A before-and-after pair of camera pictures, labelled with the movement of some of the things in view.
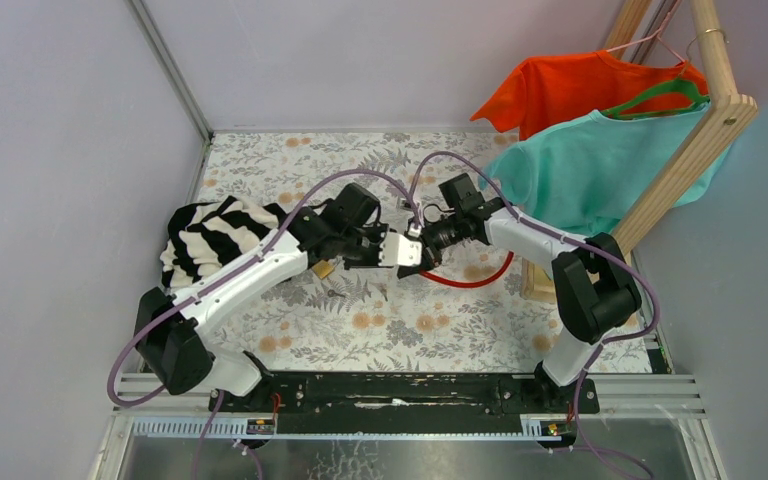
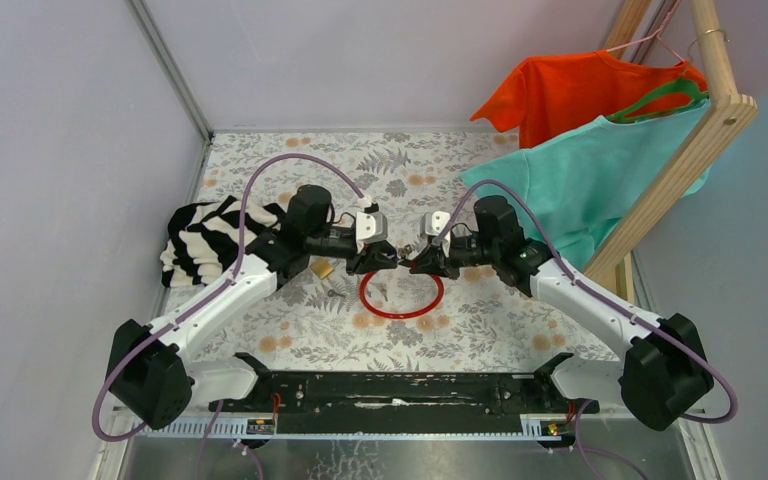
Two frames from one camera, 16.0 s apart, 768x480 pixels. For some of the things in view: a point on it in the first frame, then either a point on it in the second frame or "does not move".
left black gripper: x=377 y=233 does not move
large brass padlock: x=323 y=268 does not move
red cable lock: x=474 y=283 to x=441 y=287
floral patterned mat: x=481 y=309 does not move
